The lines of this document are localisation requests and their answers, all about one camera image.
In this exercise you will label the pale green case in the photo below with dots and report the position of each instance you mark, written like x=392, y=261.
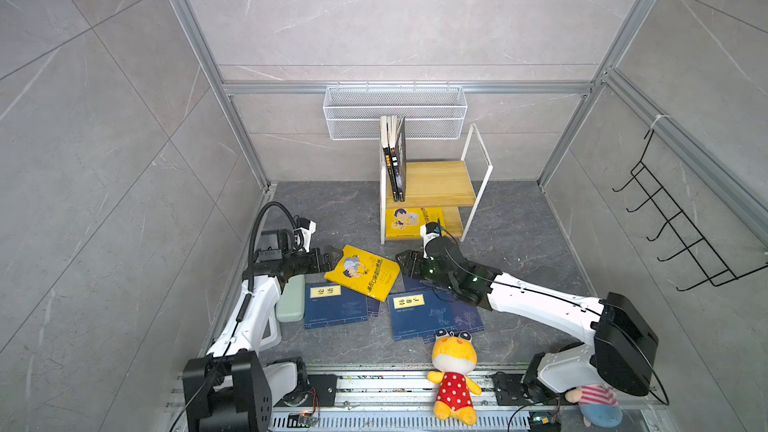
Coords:
x=290, y=307

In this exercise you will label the yellow cartoon book in shelf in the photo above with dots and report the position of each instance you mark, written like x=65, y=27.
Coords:
x=405, y=223

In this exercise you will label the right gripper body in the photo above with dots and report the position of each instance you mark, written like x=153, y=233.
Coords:
x=426, y=270

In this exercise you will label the blue book front centre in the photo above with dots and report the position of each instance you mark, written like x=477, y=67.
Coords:
x=419, y=314

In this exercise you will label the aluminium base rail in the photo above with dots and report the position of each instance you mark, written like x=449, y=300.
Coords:
x=392, y=398

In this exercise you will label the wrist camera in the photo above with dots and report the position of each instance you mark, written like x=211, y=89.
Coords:
x=303, y=232
x=430, y=231

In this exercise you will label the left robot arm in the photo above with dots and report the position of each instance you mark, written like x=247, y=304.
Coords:
x=229, y=389

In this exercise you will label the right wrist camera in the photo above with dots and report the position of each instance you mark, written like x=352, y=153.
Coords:
x=430, y=231

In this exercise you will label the white wooden two-tier shelf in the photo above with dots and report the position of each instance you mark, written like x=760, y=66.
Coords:
x=445, y=184

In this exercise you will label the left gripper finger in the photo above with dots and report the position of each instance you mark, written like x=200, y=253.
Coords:
x=331, y=253
x=329, y=268

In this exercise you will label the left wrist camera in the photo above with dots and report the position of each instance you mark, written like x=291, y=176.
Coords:
x=303, y=232

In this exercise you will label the striped plush doll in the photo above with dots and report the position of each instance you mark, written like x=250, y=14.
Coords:
x=598, y=404

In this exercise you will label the blue book under right pile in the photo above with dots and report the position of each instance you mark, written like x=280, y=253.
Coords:
x=467, y=317

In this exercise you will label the black wolf cover book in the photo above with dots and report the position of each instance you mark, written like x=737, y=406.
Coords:
x=397, y=143

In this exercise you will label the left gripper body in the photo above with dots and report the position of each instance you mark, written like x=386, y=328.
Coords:
x=306, y=263

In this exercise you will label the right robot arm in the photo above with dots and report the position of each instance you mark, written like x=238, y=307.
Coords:
x=616, y=345

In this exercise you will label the yellow plush toy red dress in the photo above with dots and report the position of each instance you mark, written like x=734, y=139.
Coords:
x=454, y=358

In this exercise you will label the black wire hook rack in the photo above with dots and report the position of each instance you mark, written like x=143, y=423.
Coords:
x=691, y=242

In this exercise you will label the yellow cartoon book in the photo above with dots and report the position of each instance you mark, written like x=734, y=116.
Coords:
x=405, y=223
x=363, y=272

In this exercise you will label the blue book Lunyu label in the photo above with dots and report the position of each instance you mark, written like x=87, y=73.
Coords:
x=328, y=304

